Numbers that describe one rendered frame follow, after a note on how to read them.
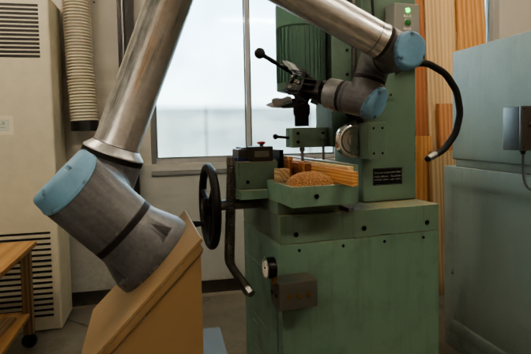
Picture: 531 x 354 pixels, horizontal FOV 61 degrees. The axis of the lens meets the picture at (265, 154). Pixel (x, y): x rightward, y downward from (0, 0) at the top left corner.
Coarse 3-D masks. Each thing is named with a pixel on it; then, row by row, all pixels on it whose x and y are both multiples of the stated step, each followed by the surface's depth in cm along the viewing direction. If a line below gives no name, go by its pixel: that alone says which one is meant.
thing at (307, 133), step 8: (288, 128) 160; (296, 128) 157; (304, 128) 158; (312, 128) 159; (320, 128) 160; (288, 136) 160; (296, 136) 157; (304, 136) 158; (312, 136) 159; (288, 144) 160; (296, 144) 157; (304, 144) 158; (312, 144) 159; (320, 144) 160
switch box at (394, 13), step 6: (390, 6) 153; (396, 6) 151; (402, 6) 152; (408, 6) 153; (414, 6) 153; (390, 12) 153; (396, 12) 151; (402, 12) 152; (414, 12) 154; (390, 18) 153; (396, 18) 152; (402, 18) 152; (408, 18) 153; (414, 18) 154; (396, 24) 152; (402, 24) 152; (414, 24) 154; (402, 30) 152; (408, 30) 153; (414, 30) 154
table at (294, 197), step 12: (240, 192) 144; (252, 192) 145; (264, 192) 146; (276, 192) 140; (288, 192) 129; (300, 192) 127; (312, 192) 128; (324, 192) 130; (336, 192) 131; (348, 192) 132; (288, 204) 129; (300, 204) 128; (312, 204) 129; (324, 204) 130; (336, 204) 131
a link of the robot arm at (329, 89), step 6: (330, 78) 130; (330, 84) 128; (336, 84) 127; (324, 90) 128; (330, 90) 127; (324, 96) 128; (330, 96) 127; (324, 102) 129; (330, 102) 127; (330, 108) 130
